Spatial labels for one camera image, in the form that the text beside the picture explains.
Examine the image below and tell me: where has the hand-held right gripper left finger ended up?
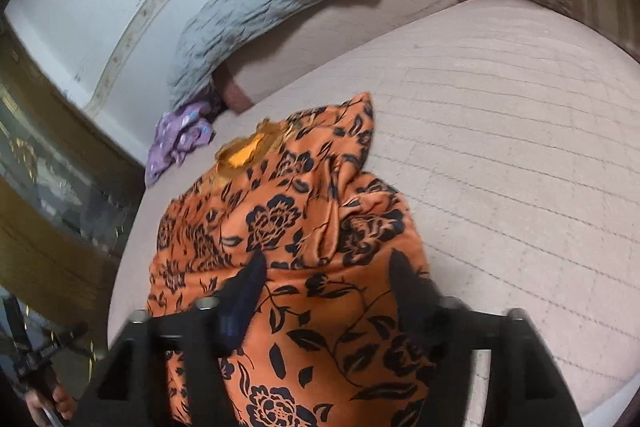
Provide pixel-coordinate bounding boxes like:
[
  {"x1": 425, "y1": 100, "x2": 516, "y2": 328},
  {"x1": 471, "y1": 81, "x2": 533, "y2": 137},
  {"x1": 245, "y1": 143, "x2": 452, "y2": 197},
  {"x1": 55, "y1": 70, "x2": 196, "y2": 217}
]
[{"x1": 75, "y1": 251, "x2": 269, "y2": 427}]

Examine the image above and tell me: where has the purple floral cloth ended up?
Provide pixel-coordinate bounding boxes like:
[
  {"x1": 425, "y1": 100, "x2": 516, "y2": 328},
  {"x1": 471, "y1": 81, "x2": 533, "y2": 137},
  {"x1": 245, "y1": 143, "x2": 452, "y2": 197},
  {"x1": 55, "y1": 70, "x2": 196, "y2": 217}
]
[{"x1": 145, "y1": 101, "x2": 217, "y2": 188}]

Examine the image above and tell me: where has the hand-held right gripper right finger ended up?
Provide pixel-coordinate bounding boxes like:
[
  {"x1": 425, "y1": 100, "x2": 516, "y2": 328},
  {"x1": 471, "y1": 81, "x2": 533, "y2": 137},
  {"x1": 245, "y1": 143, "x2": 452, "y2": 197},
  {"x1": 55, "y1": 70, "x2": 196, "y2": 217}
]
[{"x1": 388, "y1": 249, "x2": 584, "y2": 427}]

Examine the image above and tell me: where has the pink quilted sofa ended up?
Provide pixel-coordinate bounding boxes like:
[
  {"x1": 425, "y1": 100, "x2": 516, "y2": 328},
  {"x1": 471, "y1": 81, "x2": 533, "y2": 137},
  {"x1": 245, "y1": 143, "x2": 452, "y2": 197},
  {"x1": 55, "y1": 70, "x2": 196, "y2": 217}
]
[{"x1": 107, "y1": 0, "x2": 640, "y2": 427}]

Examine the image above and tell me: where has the wooden cabinet with glass door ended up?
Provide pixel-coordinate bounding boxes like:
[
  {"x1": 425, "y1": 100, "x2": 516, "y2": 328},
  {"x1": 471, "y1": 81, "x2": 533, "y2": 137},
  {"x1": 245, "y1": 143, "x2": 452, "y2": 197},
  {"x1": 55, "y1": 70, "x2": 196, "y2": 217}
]
[{"x1": 0, "y1": 17, "x2": 147, "y2": 358}]

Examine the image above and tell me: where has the orange floral garment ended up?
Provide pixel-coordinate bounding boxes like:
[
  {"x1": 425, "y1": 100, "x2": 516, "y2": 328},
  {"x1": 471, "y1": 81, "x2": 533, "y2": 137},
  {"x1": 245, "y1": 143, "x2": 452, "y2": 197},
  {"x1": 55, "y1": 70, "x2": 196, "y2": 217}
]
[{"x1": 145, "y1": 92, "x2": 442, "y2": 427}]

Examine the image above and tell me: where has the person's left hand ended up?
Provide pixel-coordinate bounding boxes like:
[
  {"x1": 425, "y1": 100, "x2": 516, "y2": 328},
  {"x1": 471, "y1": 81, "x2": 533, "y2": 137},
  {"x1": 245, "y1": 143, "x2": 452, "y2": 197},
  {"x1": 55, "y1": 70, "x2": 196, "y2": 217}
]
[{"x1": 25, "y1": 382, "x2": 79, "y2": 427}]

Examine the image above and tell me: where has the grey quilted pillow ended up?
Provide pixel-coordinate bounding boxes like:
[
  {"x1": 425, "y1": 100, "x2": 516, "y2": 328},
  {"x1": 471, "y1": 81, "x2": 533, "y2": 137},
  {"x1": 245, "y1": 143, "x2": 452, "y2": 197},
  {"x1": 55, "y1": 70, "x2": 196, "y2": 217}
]
[{"x1": 166, "y1": 0, "x2": 385, "y2": 110}]

